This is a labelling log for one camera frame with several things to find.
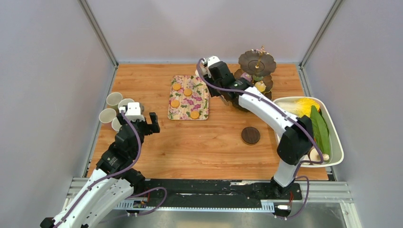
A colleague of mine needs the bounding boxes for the light blue handled mug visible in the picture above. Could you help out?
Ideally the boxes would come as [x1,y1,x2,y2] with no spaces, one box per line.
[111,117,122,133]

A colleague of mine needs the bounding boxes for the purple cake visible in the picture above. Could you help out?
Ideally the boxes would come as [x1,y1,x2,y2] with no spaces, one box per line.
[240,73,253,82]

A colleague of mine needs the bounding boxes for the round biscuit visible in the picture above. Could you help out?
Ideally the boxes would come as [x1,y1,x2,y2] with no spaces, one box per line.
[172,83,182,91]
[190,111,200,120]
[170,99,180,108]
[183,88,192,96]

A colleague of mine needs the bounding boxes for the green round cake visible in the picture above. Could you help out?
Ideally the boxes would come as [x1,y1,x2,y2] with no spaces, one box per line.
[252,75,264,82]

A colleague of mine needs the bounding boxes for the floral rectangular tray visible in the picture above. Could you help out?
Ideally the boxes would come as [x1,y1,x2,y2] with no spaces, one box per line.
[167,76,210,121]

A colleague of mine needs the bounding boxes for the three-tier dark cake stand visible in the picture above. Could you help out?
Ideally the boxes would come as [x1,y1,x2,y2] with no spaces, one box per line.
[234,46,277,100]

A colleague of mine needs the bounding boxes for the yellow cupcake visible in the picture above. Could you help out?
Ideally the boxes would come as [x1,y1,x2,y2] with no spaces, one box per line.
[254,81,267,93]

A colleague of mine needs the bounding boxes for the dark round wooden coaster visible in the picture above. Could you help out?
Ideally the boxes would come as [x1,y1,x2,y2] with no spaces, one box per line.
[241,126,260,145]

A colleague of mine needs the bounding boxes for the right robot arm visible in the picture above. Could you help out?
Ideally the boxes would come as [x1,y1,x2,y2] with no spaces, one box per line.
[196,59,316,199]

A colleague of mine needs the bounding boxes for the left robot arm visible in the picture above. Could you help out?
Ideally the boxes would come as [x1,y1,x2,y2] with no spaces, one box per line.
[40,112,160,228]

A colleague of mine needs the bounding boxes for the cream mug left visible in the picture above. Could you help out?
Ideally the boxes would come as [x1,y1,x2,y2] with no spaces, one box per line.
[98,108,116,127]

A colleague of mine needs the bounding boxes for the cream mug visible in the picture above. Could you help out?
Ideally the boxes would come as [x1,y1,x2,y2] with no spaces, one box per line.
[98,108,116,127]
[106,92,123,110]

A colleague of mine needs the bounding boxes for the cream mug far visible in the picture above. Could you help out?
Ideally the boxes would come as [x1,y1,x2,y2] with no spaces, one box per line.
[106,92,123,110]

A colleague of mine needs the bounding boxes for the napa cabbage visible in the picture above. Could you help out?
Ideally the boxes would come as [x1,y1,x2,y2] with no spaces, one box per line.
[277,98,320,117]

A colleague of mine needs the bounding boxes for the long dark green leaf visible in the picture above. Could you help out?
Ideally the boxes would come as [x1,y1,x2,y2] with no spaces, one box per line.
[310,107,331,156]

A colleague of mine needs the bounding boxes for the white mushroom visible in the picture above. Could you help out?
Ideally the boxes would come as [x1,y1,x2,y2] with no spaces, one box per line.
[308,148,330,164]

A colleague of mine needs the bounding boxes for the white oval vegetable basin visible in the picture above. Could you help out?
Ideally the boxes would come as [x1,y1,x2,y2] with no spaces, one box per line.
[272,96,345,168]

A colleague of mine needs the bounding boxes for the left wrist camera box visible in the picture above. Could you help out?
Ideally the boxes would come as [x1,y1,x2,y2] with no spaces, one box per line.
[125,102,145,121]

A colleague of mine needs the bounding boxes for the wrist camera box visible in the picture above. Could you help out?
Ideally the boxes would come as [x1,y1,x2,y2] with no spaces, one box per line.
[125,102,145,121]
[201,56,221,70]

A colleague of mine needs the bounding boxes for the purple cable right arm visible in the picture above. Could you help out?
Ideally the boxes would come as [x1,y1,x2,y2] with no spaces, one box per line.
[196,58,324,219]

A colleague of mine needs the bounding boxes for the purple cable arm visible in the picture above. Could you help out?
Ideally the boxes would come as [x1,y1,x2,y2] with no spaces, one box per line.
[52,110,142,228]
[196,58,324,219]

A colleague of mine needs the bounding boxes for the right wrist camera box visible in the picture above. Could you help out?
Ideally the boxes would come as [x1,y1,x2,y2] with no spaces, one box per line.
[201,56,221,70]

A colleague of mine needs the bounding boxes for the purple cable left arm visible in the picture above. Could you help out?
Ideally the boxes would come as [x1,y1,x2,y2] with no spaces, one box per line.
[52,110,142,228]

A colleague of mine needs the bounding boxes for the grey handled mug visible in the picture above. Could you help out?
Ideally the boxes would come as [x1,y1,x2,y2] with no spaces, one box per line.
[118,98,144,114]

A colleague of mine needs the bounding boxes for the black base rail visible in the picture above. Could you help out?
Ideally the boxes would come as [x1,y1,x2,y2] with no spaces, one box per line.
[135,179,303,209]

